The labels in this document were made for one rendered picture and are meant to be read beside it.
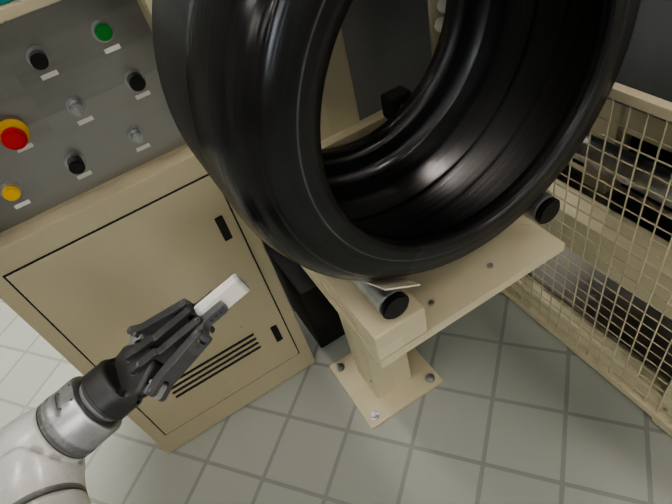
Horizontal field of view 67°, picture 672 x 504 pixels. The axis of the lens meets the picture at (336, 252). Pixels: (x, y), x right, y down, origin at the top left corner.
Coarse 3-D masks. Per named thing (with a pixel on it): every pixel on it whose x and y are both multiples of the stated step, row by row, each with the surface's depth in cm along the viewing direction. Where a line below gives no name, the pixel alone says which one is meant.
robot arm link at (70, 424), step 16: (80, 384) 65; (48, 400) 64; (64, 400) 62; (80, 400) 63; (48, 416) 62; (64, 416) 61; (80, 416) 61; (96, 416) 63; (48, 432) 61; (64, 432) 61; (80, 432) 62; (96, 432) 62; (112, 432) 65; (64, 448) 62; (80, 448) 63
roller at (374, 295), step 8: (352, 280) 74; (360, 288) 73; (368, 288) 71; (376, 288) 70; (368, 296) 71; (376, 296) 70; (384, 296) 69; (392, 296) 68; (400, 296) 69; (376, 304) 70; (384, 304) 68; (392, 304) 68; (400, 304) 69; (384, 312) 69; (392, 312) 69; (400, 312) 70
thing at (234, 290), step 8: (232, 280) 66; (240, 280) 66; (224, 288) 65; (232, 288) 66; (240, 288) 66; (248, 288) 67; (216, 296) 65; (224, 296) 66; (232, 296) 66; (240, 296) 67; (208, 304) 65; (232, 304) 67; (200, 312) 65
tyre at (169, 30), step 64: (192, 0) 43; (256, 0) 39; (320, 0) 39; (448, 0) 80; (512, 0) 77; (576, 0) 68; (192, 64) 45; (256, 64) 41; (320, 64) 42; (448, 64) 84; (512, 64) 80; (576, 64) 71; (192, 128) 51; (256, 128) 44; (384, 128) 86; (448, 128) 87; (512, 128) 79; (576, 128) 65; (256, 192) 49; (320, 192) 50; (384, 192) 86; (448, 192) 82; (512, 192) 68; (320, 256) 56; (384, 256) 60; (448, 256) 67
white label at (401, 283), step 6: (366, 282) 67; (372, 282) 67; (378, 282) 67; (384, 282) 67; (390, 282) 67; (396, 282) 67; (402, 282) 68; (408, 282) 68; (414, 282) 68; (384, 288) 64; (390, 288) 64; (396, 288) 65
